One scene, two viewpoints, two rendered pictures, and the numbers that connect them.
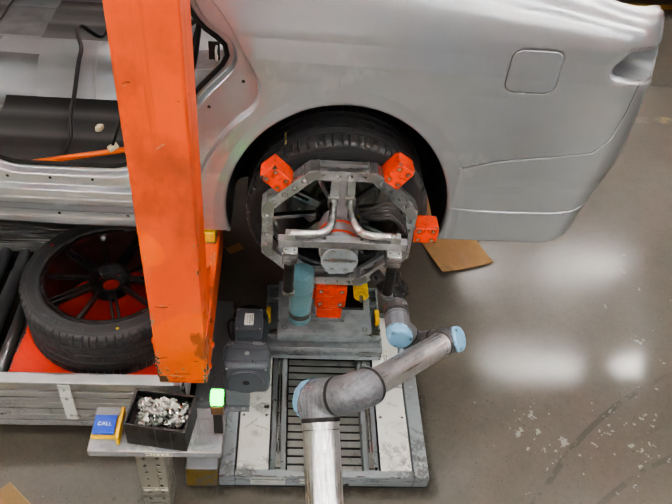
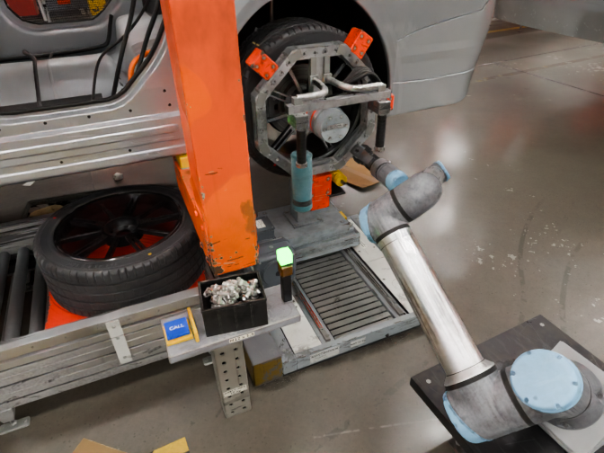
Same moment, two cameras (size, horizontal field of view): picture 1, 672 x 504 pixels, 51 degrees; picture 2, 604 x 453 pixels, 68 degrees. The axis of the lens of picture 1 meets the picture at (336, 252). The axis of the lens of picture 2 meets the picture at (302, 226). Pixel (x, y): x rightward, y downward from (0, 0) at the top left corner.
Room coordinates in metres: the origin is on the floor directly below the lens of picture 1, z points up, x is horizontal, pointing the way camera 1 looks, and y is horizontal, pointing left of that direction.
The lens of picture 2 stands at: (0.18, 0.57, 1.52)
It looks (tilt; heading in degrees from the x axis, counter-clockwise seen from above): 35 degrees down; 344
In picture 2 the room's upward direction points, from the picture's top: 1 degrees counter-clockwise
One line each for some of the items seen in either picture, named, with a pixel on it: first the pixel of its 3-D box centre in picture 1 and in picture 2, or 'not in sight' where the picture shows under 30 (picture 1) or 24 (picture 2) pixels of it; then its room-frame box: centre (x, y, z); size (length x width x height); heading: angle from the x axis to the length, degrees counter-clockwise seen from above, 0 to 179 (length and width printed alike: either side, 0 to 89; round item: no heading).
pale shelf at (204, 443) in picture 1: (158, 431); (230, 320); (1.25, 0.52, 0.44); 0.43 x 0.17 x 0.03; 96
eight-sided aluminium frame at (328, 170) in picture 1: (337, 226); (316, 112); (1.90, 0.00, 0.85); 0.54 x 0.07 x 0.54; 96
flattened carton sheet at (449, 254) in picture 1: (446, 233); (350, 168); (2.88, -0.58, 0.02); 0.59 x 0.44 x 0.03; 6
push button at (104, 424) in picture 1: (105, 425); (177, 329); (1.23, 0.68, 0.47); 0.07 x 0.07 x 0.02; 6
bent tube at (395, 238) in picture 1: (373, 212); (353, 73); (1.79, -0.11, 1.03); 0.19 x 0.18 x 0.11; 6
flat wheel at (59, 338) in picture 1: (112, 293); (126, 244); (1.87, 0.87, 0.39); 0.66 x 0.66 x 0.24
